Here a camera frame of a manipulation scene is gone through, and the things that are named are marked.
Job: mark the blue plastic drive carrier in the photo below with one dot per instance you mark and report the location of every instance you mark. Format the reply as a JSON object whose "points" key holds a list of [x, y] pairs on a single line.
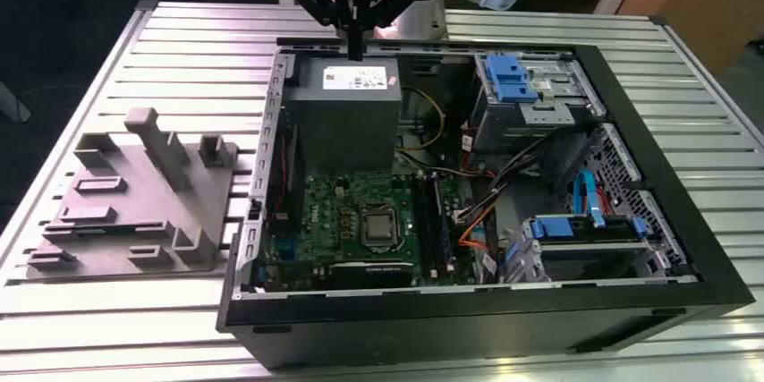
{"points": [[510, 82]]}

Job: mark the grey power supply unit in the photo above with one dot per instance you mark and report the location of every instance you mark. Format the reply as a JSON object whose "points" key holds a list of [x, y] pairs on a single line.
{"points": [[341, 131]]}

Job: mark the metal drive cage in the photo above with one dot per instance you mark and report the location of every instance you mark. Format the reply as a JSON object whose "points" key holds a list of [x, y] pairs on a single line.
{"points": [[555, 109]]}

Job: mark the CPU socket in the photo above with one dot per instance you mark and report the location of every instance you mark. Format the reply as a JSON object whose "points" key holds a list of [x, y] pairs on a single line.
{"points": [[382, 206]]}

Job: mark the silver CPU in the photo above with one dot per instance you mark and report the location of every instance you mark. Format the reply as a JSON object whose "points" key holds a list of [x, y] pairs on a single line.
{"points": [[381, 226]]}

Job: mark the green motherboard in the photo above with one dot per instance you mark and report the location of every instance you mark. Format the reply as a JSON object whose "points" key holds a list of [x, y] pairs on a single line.
{"points": [[329, 221]]}

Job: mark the grey chair leg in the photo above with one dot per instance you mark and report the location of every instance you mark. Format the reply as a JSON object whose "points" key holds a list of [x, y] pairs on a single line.
{"points": [[15, 104]]}

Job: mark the grey plastic part rack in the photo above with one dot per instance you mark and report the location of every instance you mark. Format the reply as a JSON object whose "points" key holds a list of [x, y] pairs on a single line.
{"points": [[138, 203]]}

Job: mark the hard disk in blue carrier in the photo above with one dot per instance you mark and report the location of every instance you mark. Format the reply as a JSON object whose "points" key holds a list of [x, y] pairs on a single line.
{"points": [[555, 227]]}

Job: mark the black graphics card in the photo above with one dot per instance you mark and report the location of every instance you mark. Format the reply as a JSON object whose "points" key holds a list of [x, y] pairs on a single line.
{"points": [[370, 274]]}

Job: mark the metal disk bay cage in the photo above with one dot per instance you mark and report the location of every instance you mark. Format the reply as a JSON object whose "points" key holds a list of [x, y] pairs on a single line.
{"points": [[531, 261]]}

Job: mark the black open PC case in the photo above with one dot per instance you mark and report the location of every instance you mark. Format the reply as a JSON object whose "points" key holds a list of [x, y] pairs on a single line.
{"points": [[478, 328]]}

